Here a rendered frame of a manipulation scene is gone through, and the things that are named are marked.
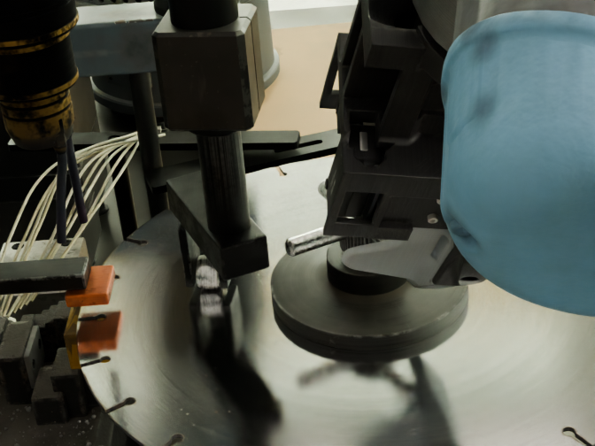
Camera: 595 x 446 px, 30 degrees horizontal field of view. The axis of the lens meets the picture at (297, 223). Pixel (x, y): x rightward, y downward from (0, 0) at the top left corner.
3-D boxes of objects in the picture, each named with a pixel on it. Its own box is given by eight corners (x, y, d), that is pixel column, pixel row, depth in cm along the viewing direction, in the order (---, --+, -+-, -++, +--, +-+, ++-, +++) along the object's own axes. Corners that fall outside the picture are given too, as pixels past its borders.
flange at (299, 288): (372, 378, 56) (370, 338, 55) (231, 295, 63) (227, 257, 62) (509, 284, 62) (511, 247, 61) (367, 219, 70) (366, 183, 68)
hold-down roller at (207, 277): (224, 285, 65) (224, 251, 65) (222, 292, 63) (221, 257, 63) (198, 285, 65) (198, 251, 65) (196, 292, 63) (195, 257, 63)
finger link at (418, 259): (325, 267, 59) (356, 176, 51) (434, 273, 59) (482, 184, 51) (326, 322, 57) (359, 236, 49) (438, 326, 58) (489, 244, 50)
